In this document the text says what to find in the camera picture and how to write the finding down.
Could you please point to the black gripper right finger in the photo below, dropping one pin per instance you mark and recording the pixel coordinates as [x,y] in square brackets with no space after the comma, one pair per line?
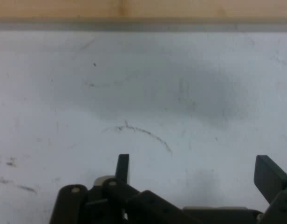
[269,179]

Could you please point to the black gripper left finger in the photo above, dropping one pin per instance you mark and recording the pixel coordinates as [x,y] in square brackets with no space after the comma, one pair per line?
[115,200]

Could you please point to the bamboo cutting board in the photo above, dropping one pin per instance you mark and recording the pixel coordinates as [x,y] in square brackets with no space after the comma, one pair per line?
[143,10]

